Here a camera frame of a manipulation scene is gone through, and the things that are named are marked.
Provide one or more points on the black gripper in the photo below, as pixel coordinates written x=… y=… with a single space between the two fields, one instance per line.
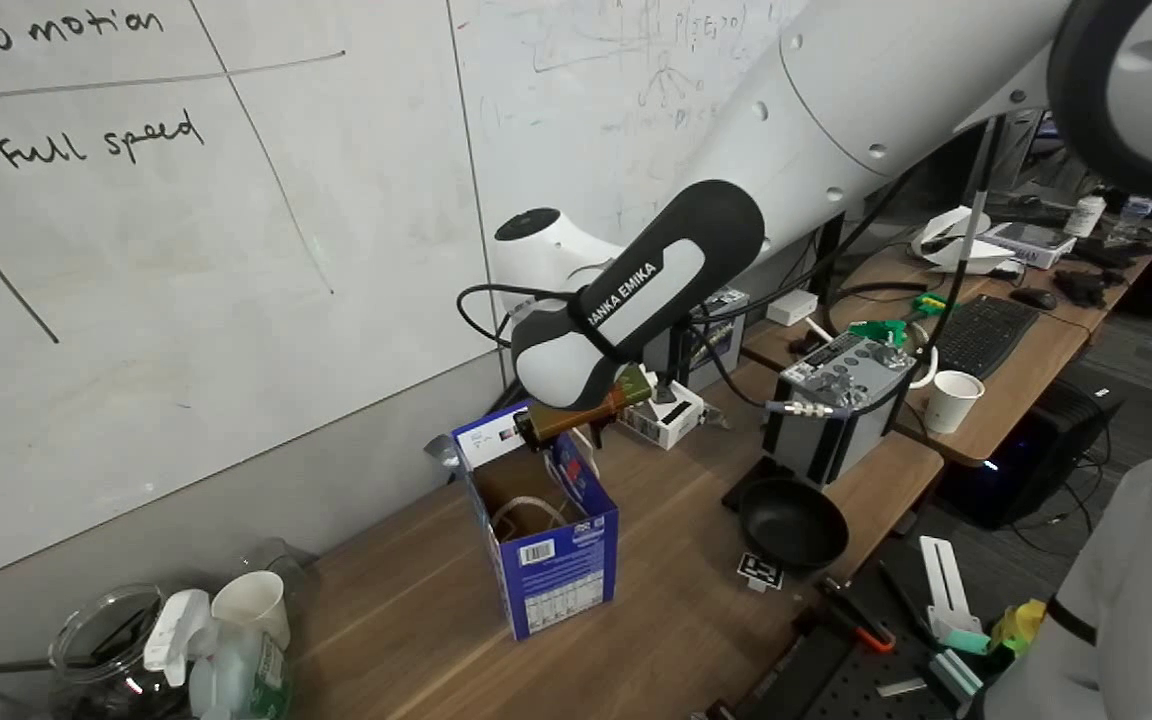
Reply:
x=581 y=416

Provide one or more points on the white product box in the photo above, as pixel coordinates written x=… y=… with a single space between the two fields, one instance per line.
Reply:
x=670 y=421

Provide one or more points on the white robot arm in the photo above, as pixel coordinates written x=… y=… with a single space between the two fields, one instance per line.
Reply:
x=871 y=95

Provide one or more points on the white desk device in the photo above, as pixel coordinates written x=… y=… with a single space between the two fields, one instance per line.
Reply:
x=963 y=240

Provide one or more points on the green spray bottle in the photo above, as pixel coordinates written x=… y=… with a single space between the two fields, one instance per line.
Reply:
x=179 y=635

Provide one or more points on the black keyboard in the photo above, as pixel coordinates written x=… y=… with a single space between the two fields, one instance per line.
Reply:
x=990 y=339

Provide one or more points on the grey metal bracket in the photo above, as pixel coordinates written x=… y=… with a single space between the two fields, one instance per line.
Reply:
x=446 y=453

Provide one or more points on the wooden side desk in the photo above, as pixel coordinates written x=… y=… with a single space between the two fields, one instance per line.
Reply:
x=1041 y=355

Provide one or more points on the yellow plastic part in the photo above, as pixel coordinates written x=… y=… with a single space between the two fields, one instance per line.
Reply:
x=1020 y=625

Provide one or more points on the blue cardboard snack box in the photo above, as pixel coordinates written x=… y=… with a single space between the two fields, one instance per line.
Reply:
x=563 y=573

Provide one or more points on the black frying pan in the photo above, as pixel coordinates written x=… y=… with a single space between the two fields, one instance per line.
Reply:
x=790 y=526

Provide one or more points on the teal plastic part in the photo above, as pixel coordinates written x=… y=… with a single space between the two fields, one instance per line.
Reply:
x=963 y=666

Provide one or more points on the white paper cup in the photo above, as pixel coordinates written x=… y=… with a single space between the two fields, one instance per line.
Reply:
x=255 y=605
x=954 y=402

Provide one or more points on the white plastic bracket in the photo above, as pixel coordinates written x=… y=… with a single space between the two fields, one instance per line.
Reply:
x=948 y=584

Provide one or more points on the clear glass jar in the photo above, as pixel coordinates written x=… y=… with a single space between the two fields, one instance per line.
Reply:
x=98 y=641

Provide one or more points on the gold wrist camera mount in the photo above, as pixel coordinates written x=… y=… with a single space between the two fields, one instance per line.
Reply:
x=633 y=388

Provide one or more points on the green clips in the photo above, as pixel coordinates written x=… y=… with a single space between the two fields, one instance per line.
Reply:
x=889 y=327

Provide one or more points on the whiteboard with black writing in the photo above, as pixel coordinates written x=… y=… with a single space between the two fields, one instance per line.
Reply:
x=136 y=332

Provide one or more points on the black white fiducial tag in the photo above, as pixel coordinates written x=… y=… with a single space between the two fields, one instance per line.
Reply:
x=762 y=573

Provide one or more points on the black base mat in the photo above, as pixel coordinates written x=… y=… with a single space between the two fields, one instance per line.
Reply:
x=899 y=687

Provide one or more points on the large grey metal case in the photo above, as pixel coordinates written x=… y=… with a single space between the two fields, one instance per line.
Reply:
x=841 y=402

